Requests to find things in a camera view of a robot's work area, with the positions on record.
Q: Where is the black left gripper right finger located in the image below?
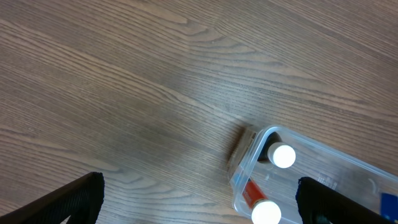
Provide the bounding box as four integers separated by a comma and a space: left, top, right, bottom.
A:
295, 177, 392, 224

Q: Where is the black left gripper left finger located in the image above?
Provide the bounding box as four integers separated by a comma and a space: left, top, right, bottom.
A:
1, 172, 105, 224

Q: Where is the clear plastic container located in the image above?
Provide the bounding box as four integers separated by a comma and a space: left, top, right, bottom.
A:
228, 126, 397, 223

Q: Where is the orange tube white cap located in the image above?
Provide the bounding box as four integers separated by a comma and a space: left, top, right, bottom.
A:
242, 179, 282, 224

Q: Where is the blue VapoDrops box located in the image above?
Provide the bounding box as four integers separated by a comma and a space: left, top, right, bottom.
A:
380, 193, 398, 224

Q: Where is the black bottle white cap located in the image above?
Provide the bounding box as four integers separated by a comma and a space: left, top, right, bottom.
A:
257, 132, 296, 169

